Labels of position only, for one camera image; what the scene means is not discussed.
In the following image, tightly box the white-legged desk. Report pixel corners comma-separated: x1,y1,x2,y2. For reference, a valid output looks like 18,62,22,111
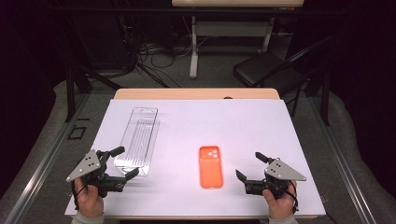
171,0,305,79

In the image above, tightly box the metal floor rail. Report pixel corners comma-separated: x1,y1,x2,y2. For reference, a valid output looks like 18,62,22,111
306,96,377,224
4,92,92,224

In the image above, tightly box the person's right hand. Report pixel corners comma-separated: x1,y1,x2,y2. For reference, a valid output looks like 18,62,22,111
262,180,298,219

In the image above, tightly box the black folding chair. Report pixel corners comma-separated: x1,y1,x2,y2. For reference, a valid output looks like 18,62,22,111
233,35,334,127

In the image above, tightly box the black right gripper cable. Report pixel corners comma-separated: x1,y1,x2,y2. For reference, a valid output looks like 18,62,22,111
284,186,301,215

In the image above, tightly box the white board sheet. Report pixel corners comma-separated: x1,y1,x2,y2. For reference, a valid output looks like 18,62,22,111
64,98,327,217

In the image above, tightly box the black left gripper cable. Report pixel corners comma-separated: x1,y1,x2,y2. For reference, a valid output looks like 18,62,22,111
70,179,82,211

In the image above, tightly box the bundle of floor cables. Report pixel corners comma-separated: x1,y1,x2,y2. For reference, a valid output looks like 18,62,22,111
122,15,195,89

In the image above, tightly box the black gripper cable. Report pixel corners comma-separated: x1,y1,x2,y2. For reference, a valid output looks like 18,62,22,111
284,186,301,215
70,179,82,211

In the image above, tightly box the black metal stand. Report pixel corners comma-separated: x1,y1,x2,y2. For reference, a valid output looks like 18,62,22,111
64,60,123,123

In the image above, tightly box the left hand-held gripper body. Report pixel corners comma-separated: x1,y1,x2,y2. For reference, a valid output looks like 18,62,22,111
65,149,129,199

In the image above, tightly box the orange phone case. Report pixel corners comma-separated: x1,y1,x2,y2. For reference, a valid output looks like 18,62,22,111
199,145,224,189

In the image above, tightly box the clear plastic packaging box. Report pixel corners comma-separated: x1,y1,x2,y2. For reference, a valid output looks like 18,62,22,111
113,106,162,177

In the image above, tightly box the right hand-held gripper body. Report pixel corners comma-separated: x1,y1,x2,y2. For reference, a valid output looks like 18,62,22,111
244,158,307,200

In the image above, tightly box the wooden table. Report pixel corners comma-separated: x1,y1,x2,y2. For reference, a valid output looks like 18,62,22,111
113,88,281,101

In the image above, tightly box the person's left hand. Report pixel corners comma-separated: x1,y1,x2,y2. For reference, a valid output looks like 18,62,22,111
74,176,106,217

